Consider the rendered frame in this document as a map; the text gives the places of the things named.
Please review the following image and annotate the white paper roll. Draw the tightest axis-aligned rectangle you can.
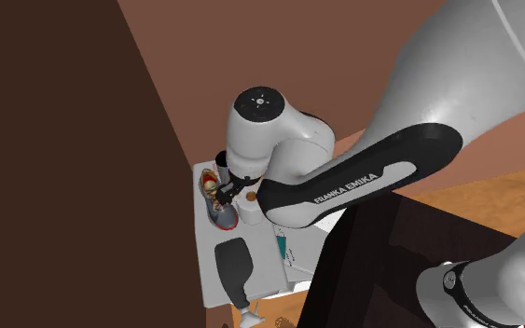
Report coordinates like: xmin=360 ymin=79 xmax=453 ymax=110
xmin=236 ymin=190 xmax=267 ymax=226

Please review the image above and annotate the grey shoe with red sole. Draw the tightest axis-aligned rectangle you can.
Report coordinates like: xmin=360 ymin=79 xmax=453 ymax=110
xmin=198 ymin=168 xmax=240 ymax=232

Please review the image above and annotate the white table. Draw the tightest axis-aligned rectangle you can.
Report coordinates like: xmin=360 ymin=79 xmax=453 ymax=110
xmin=191 ymin=158 xmax=346 ymax=309

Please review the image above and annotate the dark robot stand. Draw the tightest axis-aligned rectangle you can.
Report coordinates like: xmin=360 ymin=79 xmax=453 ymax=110
xmin=296 ymin=190 xmax=518 ymax=328

